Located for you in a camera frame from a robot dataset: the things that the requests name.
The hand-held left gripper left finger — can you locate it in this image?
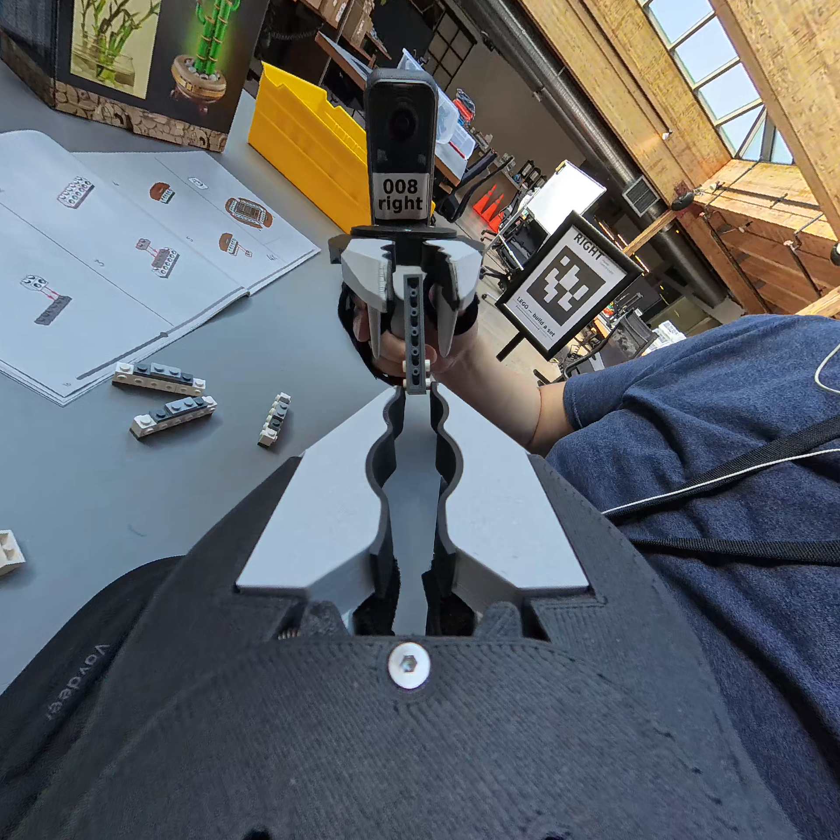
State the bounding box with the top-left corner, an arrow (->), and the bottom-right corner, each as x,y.
235,386 -> 403,636

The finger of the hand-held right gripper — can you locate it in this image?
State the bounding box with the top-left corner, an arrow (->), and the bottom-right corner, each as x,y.
340,236 -> 399,361
424,238 -> 487,361

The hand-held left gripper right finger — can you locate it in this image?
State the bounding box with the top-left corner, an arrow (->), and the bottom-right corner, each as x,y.
425,384 -> 590,636

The small white lego brick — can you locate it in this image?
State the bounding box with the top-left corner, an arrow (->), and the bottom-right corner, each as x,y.
400,276 -> 435,396

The person's right forearm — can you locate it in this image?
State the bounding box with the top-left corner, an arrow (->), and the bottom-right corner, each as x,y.
459,341 -> 572,458

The grey and white lego strip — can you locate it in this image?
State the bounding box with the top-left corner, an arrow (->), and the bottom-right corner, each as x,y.
129,395 -> 217,441
257,392 -> 291,448
113,361 -> 206,396

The lego set box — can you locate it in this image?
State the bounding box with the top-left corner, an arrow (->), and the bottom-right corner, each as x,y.
0,0 -> 270,153

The lego instruction booklet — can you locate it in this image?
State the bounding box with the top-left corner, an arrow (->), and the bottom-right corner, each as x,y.
0,130 -> 321,406

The person's right hand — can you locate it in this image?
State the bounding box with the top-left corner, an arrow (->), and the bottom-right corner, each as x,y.
352,289 -> 480,395

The clear plastic storage box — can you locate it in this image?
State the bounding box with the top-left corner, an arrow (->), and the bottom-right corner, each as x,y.
397,49 -> 476,158

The black office chair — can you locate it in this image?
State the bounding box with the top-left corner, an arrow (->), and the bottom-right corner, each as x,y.
482,213 -> 549,290

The yellow plastic bin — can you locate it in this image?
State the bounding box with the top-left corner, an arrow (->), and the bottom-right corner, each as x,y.
248,62 -> 375,234

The black framed marker sign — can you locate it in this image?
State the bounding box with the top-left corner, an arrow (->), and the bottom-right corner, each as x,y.
495,211 -> 644,362

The white board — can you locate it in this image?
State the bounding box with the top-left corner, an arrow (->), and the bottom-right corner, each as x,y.
525,161 -> 608,234

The skylight window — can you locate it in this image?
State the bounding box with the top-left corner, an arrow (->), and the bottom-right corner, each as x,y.
640,0 -> 795,166

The white cable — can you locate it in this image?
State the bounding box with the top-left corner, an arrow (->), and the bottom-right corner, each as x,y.
602,344 -> 840,516

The black lanyard strap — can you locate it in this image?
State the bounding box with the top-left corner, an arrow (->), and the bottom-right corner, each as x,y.
602,415 -> 840,567

